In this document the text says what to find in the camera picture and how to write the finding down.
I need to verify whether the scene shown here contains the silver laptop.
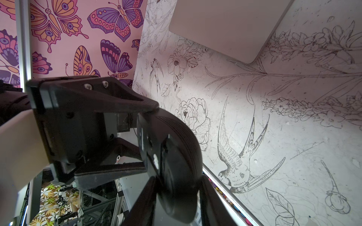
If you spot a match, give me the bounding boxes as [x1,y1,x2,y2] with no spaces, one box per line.
[169,0,293,64]

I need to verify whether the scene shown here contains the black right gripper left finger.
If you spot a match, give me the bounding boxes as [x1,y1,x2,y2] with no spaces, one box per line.
[121,177,157,226]

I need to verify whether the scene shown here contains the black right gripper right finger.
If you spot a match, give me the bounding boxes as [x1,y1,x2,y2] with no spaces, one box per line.
[199,175,237,226]

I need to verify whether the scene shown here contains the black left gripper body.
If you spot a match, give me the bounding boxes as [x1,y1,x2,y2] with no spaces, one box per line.
[25,76,133,184]

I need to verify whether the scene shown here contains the aluminium frame struts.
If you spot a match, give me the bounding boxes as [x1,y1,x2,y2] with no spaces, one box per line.
[15,0,33,92]

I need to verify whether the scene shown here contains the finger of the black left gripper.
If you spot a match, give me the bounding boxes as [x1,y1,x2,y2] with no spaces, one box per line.
[40,76,159,113]
[74,138,147,190]

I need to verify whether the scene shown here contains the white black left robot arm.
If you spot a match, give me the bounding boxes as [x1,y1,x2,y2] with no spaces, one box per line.
[1,75,159,190]

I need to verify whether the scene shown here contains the black wireless mouse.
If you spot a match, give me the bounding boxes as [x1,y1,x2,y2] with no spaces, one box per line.
[137,108,203,224]

